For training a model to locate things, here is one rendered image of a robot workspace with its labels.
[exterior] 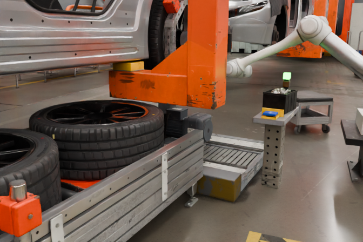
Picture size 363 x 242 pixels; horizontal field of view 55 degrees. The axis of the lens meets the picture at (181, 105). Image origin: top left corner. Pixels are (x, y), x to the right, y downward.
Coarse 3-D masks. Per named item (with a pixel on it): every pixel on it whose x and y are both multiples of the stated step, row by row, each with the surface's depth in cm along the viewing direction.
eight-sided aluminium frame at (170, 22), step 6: (180, 0) 224; (186, 0) 225; (180, 6) 220; (180, 12) 221; (168, 18) 217; (174, 18) 215; (168, 24) 215; (174, 24) 215; (168, 30) 219; (174, 30) 217; (168, 36) 220; (174, 36) 217; (168, 42) 219; (174, 42) 218; (168, 48) 220; (174, 48) 219; (168, 54) 219
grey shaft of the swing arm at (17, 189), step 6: (18, 180) 84; (24, 180) 84; (12, 186) 81; (18, 186) 82; (24, 186) 83; (12, 192) 82; (18, 192) 82; (24, 192) 83; (12, 198) 82; (18, 198) 82; (24, 198) 83; (24, 234) 84; (30, 234) 86; (18, 240) 84; (24, 240) 85; (30, 240) 86
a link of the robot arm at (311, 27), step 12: (300, 24) 204; (312, 24) 199; (324, 24) 202; (312, 36) 202; (324, 36) 202; (336, 36) 203; (324, 48) 206; (336, 48) 201; (348, 48) 200; (348, 60) 199; (360, 60) 197; (360, 72) 198
